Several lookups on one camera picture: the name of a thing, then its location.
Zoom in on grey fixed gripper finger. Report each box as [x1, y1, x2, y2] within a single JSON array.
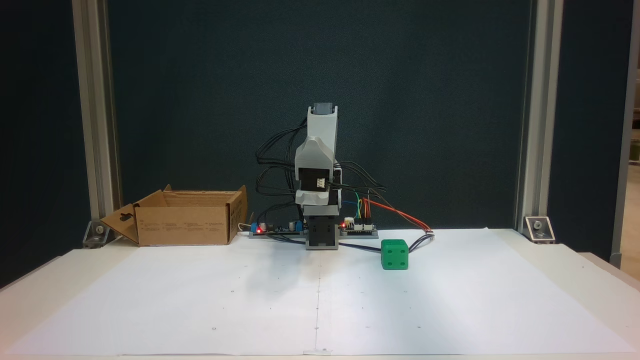
[[295, 137, 336, 170]]

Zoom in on green die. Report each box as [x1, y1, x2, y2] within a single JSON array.
[[381, 239, 410, 271]]

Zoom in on blue circuit board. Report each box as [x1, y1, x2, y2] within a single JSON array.
[[249, 220, 307, 239]]

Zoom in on brown cardboard box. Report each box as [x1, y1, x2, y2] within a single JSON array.
[[100, 184, 249, 247]]

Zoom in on grey metal upright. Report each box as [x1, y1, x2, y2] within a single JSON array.
[[611, 0, 640, 268]]

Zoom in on circuit board with jumper wires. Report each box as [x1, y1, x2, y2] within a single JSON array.
[[339, 217, 379, 239]]

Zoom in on orange and red wires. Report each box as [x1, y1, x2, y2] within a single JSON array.
[[362, 197, 434, 234]]

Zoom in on metal corner bracket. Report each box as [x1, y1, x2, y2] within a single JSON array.
[[82, 220, 112, 249], [522, 216, 556, 245]]

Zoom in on aluminium frame post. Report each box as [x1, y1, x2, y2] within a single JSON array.
[[71, 0, 123, 236], [514, 0, 565, 232]]

